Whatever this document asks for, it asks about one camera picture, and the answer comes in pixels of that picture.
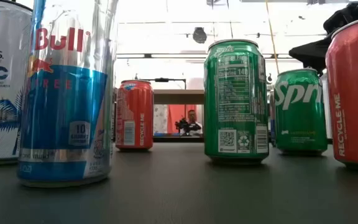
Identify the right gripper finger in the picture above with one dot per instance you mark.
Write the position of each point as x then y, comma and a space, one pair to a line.
312, 56

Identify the white Celsius can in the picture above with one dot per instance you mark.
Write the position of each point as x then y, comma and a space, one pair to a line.
2, 93
326, 109

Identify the red Fanta can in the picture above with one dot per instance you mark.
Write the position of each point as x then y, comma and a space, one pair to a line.
353, 99
134, 118

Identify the black background robot arm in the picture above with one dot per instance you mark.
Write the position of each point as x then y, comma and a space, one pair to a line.
182, 125

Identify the black hook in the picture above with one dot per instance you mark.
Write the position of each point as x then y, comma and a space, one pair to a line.
269, 78

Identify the green Sprite can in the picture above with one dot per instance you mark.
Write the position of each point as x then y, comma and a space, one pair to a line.
236, 102
300, 118

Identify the grey round hanging reel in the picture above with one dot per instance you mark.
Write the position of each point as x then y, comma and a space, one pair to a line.
199, 35

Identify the person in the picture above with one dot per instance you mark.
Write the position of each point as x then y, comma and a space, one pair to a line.
192, 115

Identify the white patterned panel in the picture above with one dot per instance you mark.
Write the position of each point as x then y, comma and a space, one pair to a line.
160, 118

